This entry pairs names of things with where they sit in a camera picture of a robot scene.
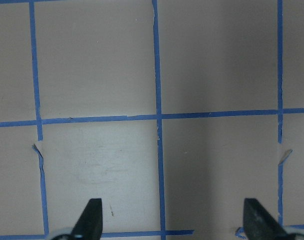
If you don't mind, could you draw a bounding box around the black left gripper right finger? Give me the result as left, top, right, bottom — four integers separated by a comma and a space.
243, 198, 288, 240

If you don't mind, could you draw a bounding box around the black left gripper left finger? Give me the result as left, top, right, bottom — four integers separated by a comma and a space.
70, 198, 103, 240

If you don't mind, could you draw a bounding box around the brown paper table cover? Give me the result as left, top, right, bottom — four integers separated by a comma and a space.
0, 0, 304, 240

